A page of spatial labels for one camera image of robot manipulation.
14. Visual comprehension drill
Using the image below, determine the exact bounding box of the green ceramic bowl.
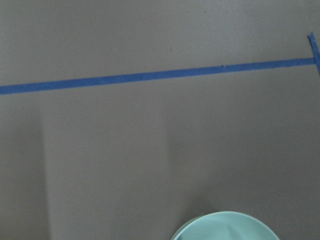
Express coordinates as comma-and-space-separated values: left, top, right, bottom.
171, 211, 279, 240

